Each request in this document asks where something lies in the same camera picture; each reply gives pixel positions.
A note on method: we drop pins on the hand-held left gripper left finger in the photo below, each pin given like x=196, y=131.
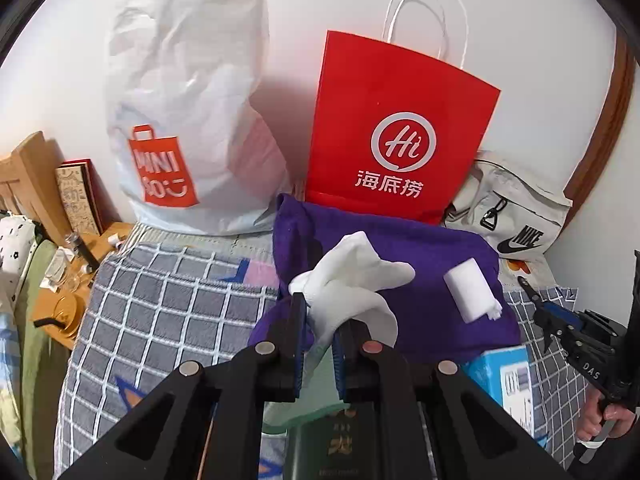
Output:
x=298, y=345

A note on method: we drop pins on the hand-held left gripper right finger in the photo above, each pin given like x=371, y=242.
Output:
x=340, y=360

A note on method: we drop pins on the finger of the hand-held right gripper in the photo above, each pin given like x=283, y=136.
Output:
x=550, y=310
x=550, y=335

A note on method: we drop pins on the person's right hand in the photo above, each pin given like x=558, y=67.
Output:
x=590, y=415

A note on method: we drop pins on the blue tissue pack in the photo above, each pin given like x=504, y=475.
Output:
x=495, y=370

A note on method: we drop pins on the dark green tin box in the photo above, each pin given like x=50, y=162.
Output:
x=325, y=452

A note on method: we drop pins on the grey waist bag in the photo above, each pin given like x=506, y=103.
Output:
x=525, y=200

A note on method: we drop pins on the purple towel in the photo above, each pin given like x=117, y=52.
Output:
x=440, y=250

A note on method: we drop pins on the grey checked star cloth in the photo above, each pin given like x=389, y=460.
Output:
x=150, y=310

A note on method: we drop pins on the wooden nightstand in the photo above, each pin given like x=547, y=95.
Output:
x=102, y=245

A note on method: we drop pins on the black bottle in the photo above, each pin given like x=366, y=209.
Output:
x=82, y=250

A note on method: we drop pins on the glass teapot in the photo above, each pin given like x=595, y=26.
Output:
x=57, y=312

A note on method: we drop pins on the clear glass cup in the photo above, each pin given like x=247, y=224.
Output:
x=62, y=270

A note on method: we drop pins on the green bed sheet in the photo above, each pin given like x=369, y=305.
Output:
x=40, y=360

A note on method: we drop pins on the red paper bag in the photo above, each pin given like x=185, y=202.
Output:
x=400, y=90

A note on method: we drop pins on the patterned book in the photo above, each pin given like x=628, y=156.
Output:
x=75, y=195

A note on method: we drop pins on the white plastic shopping bag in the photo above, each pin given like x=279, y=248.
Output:
x=175, y=85

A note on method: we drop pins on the white flower print pillow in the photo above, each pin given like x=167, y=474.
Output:
x=15, y=245

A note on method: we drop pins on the wooden headboard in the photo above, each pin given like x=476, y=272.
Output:
x=35, y=170

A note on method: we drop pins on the brown wooden door frame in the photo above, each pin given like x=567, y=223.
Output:
x=610, y=125

